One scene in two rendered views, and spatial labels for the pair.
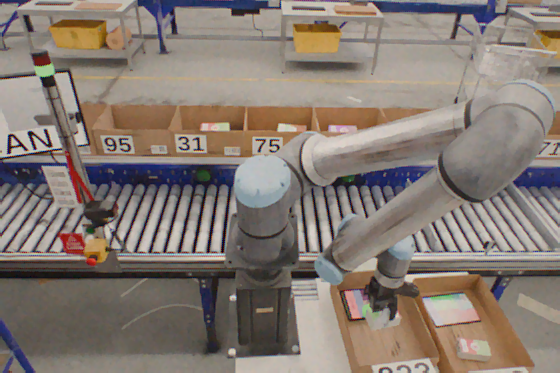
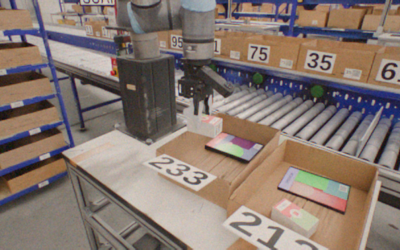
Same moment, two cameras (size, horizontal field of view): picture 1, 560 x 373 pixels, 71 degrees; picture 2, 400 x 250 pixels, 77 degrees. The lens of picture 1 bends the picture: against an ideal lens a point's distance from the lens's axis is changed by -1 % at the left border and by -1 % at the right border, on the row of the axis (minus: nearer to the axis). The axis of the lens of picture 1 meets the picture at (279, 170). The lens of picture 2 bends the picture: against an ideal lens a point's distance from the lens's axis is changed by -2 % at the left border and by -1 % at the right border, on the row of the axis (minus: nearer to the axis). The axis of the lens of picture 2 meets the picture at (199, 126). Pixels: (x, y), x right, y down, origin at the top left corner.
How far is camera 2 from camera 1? 121 cm
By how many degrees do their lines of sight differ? 39
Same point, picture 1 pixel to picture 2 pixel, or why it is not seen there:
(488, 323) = (354, 221)
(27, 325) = not seen: hidden behind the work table
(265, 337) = (135, 122)
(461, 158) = not seen: outside the picture
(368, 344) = (198, 164)
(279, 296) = (137, 73)
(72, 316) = not seen: hidden behind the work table
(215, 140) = (225, 44)
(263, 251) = (121, 12)
